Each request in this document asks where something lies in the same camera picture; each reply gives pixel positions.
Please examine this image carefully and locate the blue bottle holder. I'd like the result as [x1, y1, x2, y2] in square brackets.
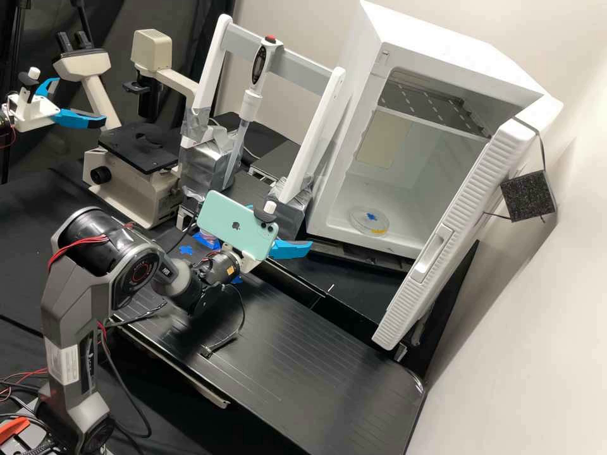
[191, 232, 223, 251]

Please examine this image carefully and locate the white incubator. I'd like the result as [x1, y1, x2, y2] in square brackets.
[305, 0, 565, 260]

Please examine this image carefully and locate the right wrist camera phone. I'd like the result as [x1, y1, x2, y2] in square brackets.
[195, 188, 281, 264]

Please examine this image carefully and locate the incubator door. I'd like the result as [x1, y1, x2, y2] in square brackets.
[371, 97, 565, 352]

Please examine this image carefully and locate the petri dish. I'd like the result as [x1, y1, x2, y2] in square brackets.
[348, 206, 393, 238]

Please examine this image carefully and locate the cream microscope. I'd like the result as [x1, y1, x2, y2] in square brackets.
[52, 28, 201, 231]

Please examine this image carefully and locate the pipette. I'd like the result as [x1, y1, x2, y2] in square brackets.
[221, 35, 285, 190]

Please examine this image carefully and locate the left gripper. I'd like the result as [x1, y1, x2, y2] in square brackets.
[6, 76, 108, 133]

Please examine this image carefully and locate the black cable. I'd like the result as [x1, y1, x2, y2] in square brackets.
[97, 327, 154, 455]
[200, 283, 247, 358]

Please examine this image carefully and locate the left phone holder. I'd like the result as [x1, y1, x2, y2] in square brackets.
[18, 67, 42, 104]

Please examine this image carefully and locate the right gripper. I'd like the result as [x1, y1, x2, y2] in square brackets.
[221, 238, 314, 275]

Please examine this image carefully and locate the white pipette stand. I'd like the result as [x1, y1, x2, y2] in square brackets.
[180, 13, 355, 239]

